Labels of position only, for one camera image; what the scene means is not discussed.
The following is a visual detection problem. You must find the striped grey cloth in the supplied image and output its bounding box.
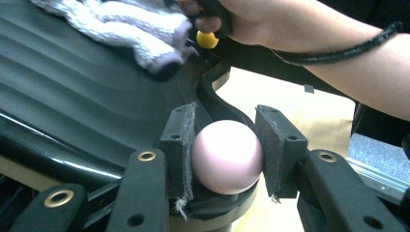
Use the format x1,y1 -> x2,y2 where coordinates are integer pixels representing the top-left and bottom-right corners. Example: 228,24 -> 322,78
30,0 -> 199,75

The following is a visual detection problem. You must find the black wavy tray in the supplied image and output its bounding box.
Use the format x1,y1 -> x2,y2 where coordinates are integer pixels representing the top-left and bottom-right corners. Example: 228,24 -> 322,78
0,0 -> 260,232

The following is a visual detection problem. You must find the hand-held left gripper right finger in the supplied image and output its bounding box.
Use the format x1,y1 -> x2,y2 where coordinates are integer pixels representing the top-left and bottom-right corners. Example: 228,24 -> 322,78
254,104 -> 309,199

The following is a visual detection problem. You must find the pink ball knob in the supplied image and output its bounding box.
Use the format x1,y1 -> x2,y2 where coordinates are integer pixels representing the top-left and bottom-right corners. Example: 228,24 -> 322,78
190,119 -> 265,196

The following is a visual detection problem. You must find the metal floor rail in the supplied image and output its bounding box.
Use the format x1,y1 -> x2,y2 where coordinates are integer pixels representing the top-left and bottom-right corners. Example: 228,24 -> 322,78
347,157 -> 410,197

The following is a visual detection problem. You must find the yellow ball knob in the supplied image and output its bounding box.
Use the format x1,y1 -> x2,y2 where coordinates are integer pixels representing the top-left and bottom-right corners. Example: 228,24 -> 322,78
195,30 -> 220,50

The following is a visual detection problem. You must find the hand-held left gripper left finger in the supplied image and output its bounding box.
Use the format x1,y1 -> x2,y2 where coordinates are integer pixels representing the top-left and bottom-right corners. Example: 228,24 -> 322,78
159,101 -> 198,201

